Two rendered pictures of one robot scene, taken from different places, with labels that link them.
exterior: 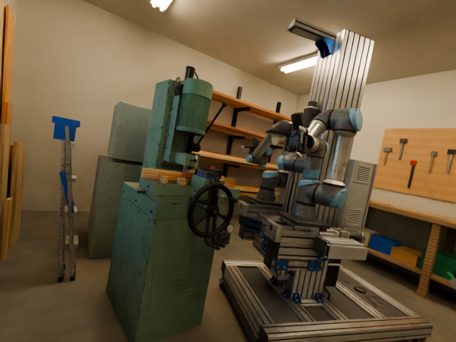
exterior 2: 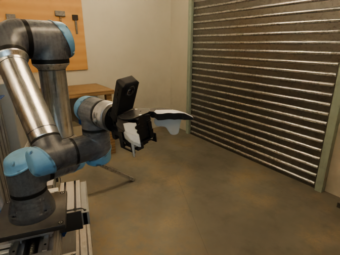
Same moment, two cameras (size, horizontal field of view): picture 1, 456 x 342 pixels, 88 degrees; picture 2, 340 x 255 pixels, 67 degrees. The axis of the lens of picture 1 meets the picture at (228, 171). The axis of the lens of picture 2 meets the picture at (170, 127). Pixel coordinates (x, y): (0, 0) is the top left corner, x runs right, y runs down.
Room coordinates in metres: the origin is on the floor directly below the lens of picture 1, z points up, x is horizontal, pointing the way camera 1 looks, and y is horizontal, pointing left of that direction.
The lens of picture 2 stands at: (0.91, 0.31, 1.40)
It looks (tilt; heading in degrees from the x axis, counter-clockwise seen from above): 18 degrees down; 268
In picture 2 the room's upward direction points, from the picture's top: straight up
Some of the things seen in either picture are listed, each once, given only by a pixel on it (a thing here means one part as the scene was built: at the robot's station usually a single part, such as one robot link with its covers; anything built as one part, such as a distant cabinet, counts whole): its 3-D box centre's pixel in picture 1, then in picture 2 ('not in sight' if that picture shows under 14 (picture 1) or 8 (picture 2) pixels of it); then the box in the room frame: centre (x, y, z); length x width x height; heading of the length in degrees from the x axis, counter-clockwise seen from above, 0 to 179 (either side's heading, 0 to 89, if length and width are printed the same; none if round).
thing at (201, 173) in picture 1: (210, 172); not in sight; (1.34, 0.10, 0.99); 0.13 x 0.11 x 0.06; 131
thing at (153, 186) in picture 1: (197, 189); not in sight; (1.40, 0.16, 0.87); 0.61 x 0.30 x 0.06; 131
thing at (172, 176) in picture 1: (201, 179); not in sight; (1.54, 0.16, 0.92); 0.60 x 0.02 x 0.04; 131
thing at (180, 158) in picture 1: (184, 160); not in sight; (1.46, 0.28, 1.03); 0.14 x 0.07 x 0.09; 41
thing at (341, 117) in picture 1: (338, 158); (55, 103); (1.28, -0.58, 1.19); 0.15 x 0.12 x 0.55; 44
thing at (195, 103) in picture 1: (195, 108); not in sight; (1.45, 0.27, 1.35); 0.18 x 0.18 x 0.31
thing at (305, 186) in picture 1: (309, 191); (27, 169); (1.37, -0.49, 0.98); 0.13 x 0.12 x 0.14; 44
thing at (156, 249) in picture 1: (159, 256); not in sight; (1.54, 0.35, 0.36); 0.58 x 0.45 x 0.71; 41
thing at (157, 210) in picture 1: (169, 198); not in sight; (1.54, 0.35, 0.76); 0.57 x 0.45 x 0.09; 41
